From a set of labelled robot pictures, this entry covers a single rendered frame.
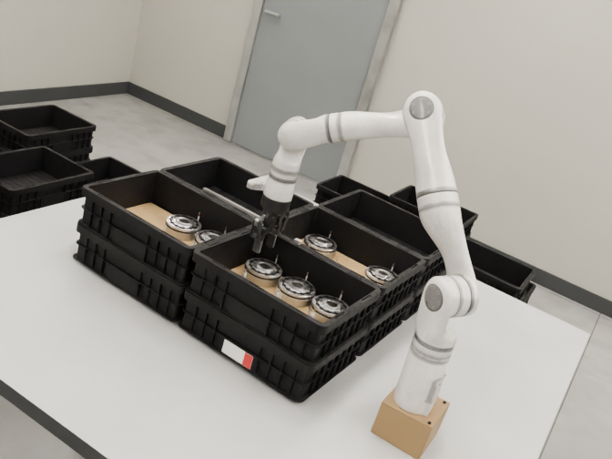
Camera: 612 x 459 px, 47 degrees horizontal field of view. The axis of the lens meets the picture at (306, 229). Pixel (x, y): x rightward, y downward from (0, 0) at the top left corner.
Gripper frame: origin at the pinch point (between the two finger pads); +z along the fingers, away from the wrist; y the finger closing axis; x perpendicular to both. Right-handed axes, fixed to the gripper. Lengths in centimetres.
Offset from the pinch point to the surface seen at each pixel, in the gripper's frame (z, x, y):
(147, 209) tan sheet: 11.1, 44.2, 3.5
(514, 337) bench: 24, -58, 71
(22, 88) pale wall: 85, 328, 176
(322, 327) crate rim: 1.1, -30.8, -17.9
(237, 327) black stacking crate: 13.2, -9.9, -18.7
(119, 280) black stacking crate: 20.8, 29.2, -19.0
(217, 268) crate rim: 1.6, -0.2, -18.9
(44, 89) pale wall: 86, 328, 194
